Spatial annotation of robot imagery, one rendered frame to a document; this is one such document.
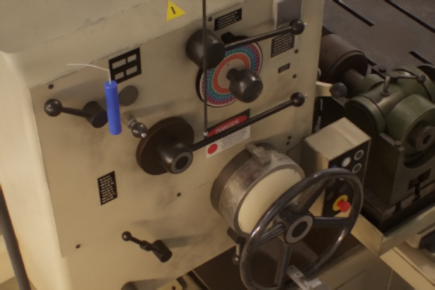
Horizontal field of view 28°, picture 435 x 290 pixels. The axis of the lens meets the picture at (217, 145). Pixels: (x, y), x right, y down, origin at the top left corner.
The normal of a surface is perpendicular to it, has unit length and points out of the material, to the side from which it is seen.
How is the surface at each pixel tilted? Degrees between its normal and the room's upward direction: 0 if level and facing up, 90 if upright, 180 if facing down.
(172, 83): 90
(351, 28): 0
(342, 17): 0
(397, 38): 0
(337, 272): 90
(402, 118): 39
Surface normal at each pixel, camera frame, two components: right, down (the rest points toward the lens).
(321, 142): 0.00, -0.73
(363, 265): 0.58, 0.55
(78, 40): 0.41, -0.13
